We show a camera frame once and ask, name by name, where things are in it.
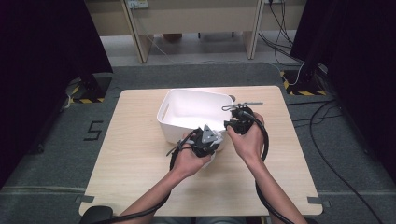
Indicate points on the person's left hand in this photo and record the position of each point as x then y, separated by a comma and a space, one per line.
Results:
186, 161

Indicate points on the white wall socket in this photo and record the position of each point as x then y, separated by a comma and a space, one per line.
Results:
138, 3

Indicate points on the black office chair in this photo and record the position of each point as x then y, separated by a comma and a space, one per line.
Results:
96, 215

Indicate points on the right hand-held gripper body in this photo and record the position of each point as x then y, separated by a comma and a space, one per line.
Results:
243, 123

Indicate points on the black curtain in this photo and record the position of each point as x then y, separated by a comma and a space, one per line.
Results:
37, 62
367, 62

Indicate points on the stand base with striped tape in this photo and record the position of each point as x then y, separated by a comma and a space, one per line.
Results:
93, 90
299, 84

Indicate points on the person's right hand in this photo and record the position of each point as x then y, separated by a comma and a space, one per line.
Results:
250, 144

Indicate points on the grey floor tape piece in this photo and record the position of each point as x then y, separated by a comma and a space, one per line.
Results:
84, 199
316, 200

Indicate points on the white plastic bin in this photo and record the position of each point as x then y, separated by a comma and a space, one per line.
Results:
190, 113

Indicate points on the beige wooden desk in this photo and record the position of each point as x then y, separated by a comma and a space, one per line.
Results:
193, 18

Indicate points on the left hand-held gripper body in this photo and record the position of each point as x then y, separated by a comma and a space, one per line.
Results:
205, 143

